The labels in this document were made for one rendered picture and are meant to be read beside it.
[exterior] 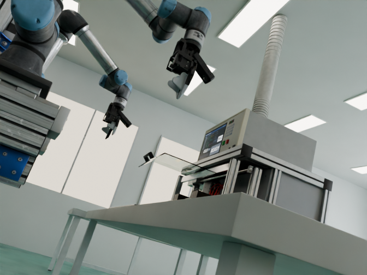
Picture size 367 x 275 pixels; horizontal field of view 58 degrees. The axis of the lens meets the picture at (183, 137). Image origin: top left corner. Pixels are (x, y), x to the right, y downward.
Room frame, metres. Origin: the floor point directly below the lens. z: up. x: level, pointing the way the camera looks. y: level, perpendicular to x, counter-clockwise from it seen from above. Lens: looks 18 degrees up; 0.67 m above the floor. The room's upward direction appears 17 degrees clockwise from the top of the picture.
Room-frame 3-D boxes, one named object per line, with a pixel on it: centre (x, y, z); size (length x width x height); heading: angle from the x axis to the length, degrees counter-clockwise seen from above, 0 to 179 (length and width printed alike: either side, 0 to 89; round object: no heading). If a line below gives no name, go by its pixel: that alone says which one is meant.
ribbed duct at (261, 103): (2.79, -0.59, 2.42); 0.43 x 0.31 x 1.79; 15
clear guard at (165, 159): (1.62, -0.01, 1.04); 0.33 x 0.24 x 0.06; 105
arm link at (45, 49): (1.01, 0.58, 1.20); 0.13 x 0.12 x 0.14; 16
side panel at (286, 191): (1.28, -0.51, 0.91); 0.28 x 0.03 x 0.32; 105
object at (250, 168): (1.53, -0.21, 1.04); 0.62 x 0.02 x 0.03; 15
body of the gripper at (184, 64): (1.02, 0.08, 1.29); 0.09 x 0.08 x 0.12; 113
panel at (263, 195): (1.55, -0.28, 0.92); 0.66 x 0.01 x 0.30; 15
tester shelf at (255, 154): (1.57, -0.35, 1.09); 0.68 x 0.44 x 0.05; 15
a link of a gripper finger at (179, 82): (1.01, 0.07, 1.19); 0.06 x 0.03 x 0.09; 113
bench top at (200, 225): (1.55, -0.28, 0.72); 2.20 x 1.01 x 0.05; 15
